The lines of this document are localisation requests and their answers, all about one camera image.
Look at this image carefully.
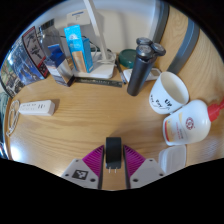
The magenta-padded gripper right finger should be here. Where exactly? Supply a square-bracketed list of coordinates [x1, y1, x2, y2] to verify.
[122, 144, 167, 190]

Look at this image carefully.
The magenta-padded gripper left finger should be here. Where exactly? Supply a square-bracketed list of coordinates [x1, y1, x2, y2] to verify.
[60, 144, 106, 191]

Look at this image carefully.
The black charger block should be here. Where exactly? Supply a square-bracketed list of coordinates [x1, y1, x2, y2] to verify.
[104, 136, 124, 175]

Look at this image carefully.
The small clear plastic box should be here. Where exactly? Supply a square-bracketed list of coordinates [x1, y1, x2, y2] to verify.
[157, 144, 188, 175]

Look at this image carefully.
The white red-capped glue bottle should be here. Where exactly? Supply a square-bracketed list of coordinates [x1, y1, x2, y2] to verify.
[162, 96, 224, 147]

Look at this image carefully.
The white mug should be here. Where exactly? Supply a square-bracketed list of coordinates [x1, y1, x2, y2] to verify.
[148, 71, 191, 116]

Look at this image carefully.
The white power strip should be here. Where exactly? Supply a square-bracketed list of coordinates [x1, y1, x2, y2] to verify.
[18, 99, 57, 117]

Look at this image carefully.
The teal bedding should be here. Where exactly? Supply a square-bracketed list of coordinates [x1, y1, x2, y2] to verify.
[0, 91, 10, 158]

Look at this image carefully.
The black ruler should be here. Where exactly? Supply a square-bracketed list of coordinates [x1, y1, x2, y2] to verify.
[73, 77, 124, 89]

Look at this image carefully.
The white shaver stand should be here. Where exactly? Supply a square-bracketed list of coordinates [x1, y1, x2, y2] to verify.
[122, 67, 163, 85]

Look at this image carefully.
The dark grey electric shaver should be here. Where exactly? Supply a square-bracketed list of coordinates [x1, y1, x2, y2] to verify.
[126, 36, 167, 98]

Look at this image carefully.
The black pen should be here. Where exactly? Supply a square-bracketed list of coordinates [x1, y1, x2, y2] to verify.
[114, 61, 128, 85]

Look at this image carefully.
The dark blue small box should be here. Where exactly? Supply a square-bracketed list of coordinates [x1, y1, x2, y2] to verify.
[43, 43, 77, 88]

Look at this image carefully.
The white desk lamp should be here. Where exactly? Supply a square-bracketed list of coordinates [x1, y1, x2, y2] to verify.
[78, 0, 117, 81]

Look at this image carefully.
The green round tin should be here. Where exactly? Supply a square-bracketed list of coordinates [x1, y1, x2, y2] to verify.
[118, 48, 139, 70]

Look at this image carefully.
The light blue tall carton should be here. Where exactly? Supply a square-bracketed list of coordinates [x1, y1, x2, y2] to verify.
[63, 24, 95, 74]

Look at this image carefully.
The blue robot model box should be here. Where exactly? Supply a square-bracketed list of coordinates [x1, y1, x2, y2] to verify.
[5, 25, 50, 92]

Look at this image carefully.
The dark clear water bottle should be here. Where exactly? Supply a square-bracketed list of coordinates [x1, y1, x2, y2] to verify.
[37, 18, 66, 64]

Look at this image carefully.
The dark grey metal desk frame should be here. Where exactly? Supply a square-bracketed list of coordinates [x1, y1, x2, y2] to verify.
[151, 0, 201, 76]

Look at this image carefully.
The white wall socket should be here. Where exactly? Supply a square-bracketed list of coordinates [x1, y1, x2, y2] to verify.
[65, 9, 105, 38]

